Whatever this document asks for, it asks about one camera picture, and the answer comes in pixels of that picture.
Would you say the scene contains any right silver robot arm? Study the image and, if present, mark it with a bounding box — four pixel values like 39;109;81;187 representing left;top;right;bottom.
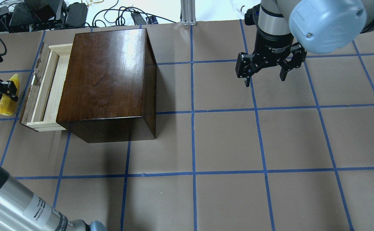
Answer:
235;0;374;87

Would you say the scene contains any dark wooden drawer box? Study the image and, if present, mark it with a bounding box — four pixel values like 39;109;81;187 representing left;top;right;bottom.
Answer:
56;28;157;143

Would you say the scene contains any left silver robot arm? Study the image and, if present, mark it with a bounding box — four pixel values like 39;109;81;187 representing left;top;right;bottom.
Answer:
0;167;107;231

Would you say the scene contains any light wood drawer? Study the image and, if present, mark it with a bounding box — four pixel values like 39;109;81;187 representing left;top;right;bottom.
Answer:
19;43;73;132

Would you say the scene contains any aluminium frame post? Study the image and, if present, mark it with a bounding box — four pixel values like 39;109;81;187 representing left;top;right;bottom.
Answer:
180;0;196;26

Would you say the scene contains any yellow toy corn cob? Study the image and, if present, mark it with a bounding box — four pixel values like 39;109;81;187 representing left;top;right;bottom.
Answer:
0;73;20;116

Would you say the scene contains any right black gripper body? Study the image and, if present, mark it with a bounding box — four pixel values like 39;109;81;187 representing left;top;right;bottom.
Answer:
253;30;294;66

